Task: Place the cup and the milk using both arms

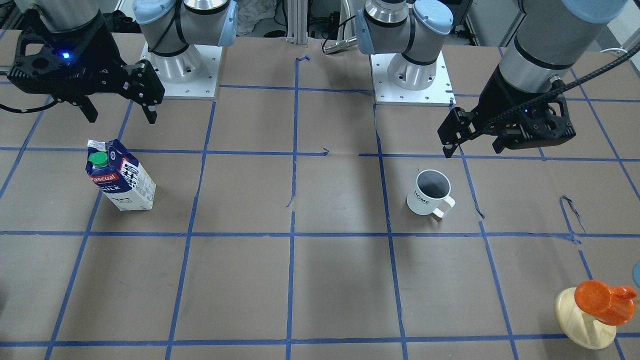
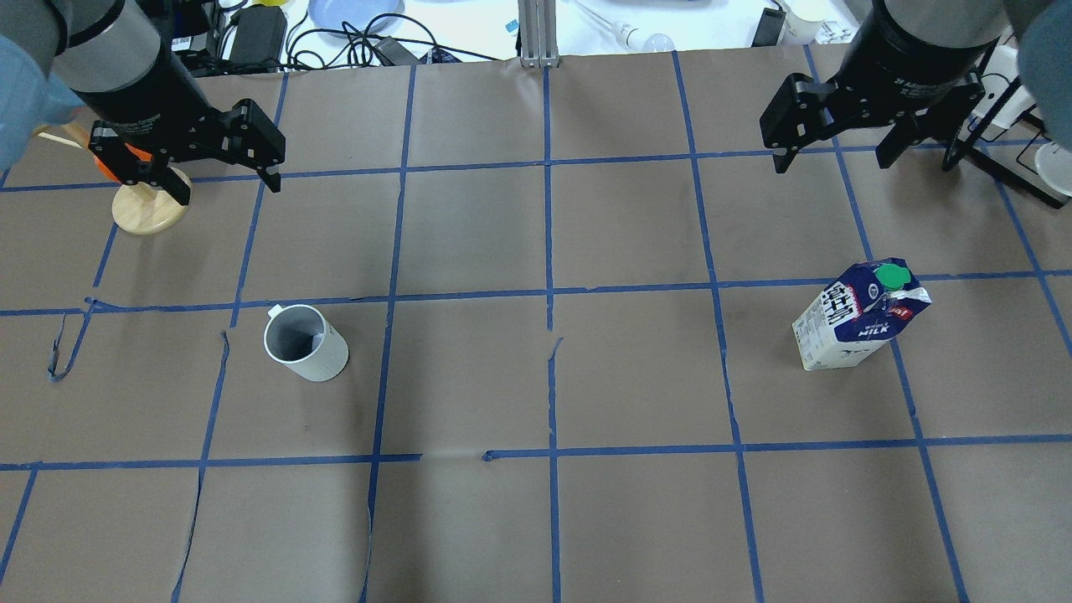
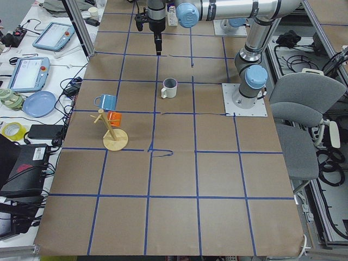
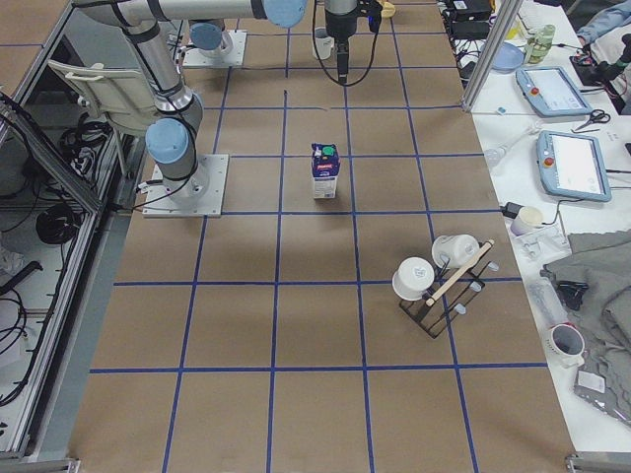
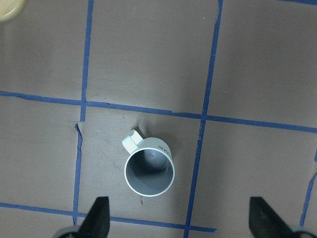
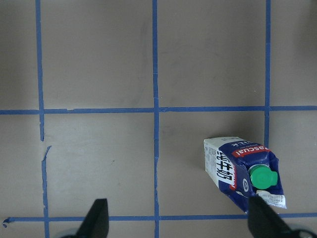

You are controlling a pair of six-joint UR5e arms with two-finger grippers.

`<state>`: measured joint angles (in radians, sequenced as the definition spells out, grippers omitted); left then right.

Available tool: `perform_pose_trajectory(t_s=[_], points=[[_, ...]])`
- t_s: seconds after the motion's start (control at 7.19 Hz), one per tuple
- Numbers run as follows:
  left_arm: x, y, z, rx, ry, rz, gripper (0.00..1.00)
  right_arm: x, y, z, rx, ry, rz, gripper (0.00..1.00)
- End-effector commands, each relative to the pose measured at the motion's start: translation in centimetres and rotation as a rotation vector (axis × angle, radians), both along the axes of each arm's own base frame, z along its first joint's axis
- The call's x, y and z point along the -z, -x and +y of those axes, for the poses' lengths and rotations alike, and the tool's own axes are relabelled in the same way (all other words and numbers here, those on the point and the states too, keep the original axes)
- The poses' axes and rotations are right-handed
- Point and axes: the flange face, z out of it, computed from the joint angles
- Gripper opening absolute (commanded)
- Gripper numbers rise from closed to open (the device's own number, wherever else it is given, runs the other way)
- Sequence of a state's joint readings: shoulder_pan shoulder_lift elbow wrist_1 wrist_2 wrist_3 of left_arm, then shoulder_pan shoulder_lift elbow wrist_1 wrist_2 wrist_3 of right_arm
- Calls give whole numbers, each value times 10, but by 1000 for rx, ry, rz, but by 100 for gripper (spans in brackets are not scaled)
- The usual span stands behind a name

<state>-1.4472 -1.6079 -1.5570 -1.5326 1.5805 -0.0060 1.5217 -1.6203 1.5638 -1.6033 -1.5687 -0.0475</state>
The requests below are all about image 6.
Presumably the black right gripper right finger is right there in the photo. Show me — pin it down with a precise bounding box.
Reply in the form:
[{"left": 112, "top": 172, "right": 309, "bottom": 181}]
[{"left": 248, "top": 196, "right": 317, "bottom": 238}]

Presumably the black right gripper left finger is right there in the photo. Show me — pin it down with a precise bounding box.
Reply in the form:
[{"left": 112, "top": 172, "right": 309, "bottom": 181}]
[{"left": 75, "top": 198, "right": 109, "bottom": 238}]

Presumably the blue white milk carton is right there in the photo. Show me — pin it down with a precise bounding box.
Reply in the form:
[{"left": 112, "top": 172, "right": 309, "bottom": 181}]
[{"left": 204, "top": 137, "right": 286, "bottom": 213}]

